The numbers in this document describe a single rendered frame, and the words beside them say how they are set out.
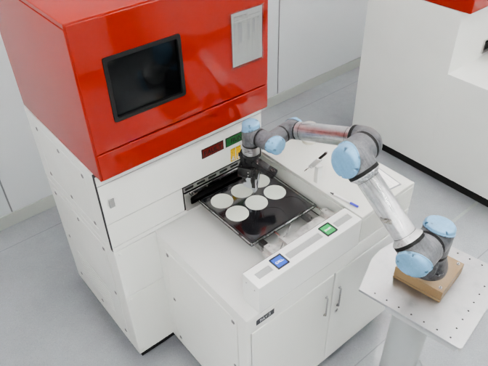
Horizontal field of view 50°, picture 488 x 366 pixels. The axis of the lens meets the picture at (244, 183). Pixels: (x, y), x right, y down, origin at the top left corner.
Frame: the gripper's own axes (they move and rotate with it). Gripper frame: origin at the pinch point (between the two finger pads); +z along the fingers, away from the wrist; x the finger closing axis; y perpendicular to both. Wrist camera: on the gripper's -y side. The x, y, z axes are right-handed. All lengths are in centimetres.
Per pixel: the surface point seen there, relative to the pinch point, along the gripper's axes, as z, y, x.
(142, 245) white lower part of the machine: 14, 41, 34
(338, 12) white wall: 27, 16, -290
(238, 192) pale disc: 1.9, 7.9, 1.4
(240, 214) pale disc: 2.0, 2.0, 15.2
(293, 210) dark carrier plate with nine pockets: 2.1, -18.9, 6.1
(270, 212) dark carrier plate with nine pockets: 2.1, -9.7, 10.0
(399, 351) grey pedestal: 51, -73, 27
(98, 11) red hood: -90, 39, 35
